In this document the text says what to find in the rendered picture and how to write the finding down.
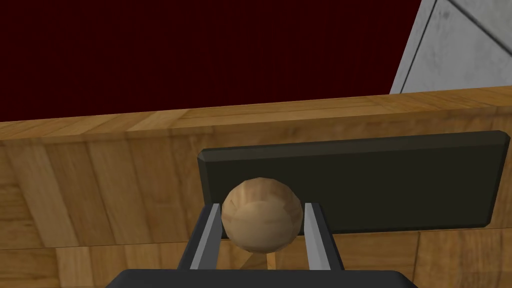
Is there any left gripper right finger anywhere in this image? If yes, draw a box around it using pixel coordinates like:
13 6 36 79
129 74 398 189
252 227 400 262
303 202 345 271

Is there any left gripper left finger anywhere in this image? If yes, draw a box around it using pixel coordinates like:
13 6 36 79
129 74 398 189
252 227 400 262
177 203 223 271

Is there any round wooden knob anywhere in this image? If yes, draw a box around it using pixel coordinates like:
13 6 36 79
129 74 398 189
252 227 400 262
220 177 305 255

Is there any dark drawer front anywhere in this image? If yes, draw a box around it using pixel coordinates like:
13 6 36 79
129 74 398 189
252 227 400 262
197 130 511 239

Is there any wooden cabinet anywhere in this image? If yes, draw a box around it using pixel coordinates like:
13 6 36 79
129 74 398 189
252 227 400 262
0 85 512 288

